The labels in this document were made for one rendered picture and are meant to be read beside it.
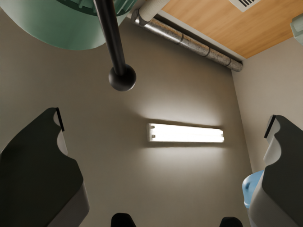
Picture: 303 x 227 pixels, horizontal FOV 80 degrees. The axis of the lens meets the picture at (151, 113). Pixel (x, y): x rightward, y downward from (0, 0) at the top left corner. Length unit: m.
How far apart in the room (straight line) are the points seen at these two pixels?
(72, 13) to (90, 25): 0.03
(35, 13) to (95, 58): 1.57
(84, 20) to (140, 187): 1.60
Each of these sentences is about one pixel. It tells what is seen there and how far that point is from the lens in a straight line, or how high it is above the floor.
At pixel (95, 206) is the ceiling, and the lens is 1.58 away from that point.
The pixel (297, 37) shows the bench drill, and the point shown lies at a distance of 2.43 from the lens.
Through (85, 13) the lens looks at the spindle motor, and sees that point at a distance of 0.25.
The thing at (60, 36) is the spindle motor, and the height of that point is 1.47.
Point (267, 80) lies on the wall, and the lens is 3.39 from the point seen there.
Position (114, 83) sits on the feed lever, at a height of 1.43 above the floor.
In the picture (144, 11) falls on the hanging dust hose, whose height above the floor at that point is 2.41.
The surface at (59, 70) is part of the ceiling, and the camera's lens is 1.66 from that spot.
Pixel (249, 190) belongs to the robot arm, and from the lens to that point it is 0.39.
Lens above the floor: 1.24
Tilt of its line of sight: 49 degrees up
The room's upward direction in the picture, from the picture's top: 113 degrees counter-clockwise
